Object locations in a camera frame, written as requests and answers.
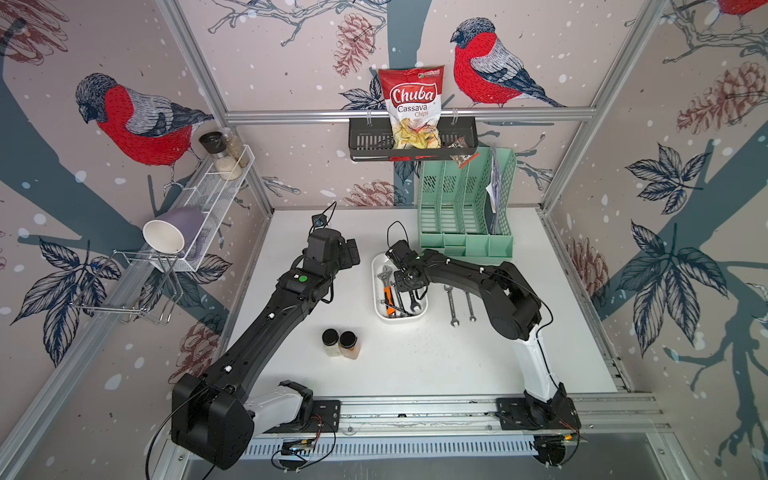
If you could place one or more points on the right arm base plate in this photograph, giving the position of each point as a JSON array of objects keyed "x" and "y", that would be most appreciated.
[{"x": 525, "y": 413}]

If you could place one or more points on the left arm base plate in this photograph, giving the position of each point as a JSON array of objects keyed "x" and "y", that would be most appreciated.
[{"x": 322, "y": 415}]

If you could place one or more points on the black lid white jar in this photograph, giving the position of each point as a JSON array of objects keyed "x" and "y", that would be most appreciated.
[{"x": 226, "y": 165}]

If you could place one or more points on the white plastic storage box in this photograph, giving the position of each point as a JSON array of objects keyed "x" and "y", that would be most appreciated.
[{"x": 377, "y": 263}]

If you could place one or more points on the orange handled adjustable wrench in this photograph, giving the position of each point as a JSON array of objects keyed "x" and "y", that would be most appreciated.
[{"x": 388, "y": 302}]

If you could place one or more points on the chrome wire cup rack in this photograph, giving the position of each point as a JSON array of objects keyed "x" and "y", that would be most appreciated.
[{"x": 130, "y": 286}]

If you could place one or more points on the purple white paper cup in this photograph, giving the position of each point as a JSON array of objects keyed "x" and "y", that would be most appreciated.
[{"x": 173, "y": 231}]

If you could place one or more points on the silver ring end wrench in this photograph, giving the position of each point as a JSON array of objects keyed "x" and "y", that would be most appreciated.
[{"x": 416, "y": 306}]

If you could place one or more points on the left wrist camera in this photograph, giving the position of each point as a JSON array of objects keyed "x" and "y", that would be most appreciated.
[{"x": 319, "y": 221}]

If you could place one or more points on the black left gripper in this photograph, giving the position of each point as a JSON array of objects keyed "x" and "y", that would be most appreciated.
[{"x": 347, "y": 259}]

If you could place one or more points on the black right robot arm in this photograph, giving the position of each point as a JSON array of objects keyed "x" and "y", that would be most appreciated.
[{"x": 514, "y": 312}]

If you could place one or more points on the green plastic file organizer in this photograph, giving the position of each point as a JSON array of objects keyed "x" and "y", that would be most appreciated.
[{"x": 453, "y": 203}]

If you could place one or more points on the white wire wall shelf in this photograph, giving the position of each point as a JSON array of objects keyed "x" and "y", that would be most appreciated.
[{"x": 213, "y": 196}]

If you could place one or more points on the small silver wrench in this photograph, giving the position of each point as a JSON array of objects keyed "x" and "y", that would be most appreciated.
[{"x": 471, "y": 313}]

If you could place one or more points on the black lid orange spice jar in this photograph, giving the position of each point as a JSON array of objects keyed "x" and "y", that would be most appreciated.
[{"x": 349, "y": 345}]

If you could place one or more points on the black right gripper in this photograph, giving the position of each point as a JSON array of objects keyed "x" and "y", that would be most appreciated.
[{"x": 398, "y": 286}]

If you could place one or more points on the clear glass jar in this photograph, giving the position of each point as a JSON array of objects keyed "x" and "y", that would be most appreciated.
[{"x": 235, "y": 146}]

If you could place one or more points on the small snack packet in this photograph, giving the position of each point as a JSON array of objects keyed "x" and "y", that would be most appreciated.
[{"x": 461, "y": 160}]

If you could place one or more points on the red Chuba chips bag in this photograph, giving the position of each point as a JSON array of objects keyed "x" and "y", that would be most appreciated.
[{"x": 413, "y": 101}]

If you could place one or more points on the silver combination wrench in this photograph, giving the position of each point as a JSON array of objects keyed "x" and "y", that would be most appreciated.
[{"x": 398, "y": 299}]

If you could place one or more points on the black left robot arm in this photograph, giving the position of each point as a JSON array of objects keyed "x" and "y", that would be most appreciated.
[{"x": 209, "y": 415}]

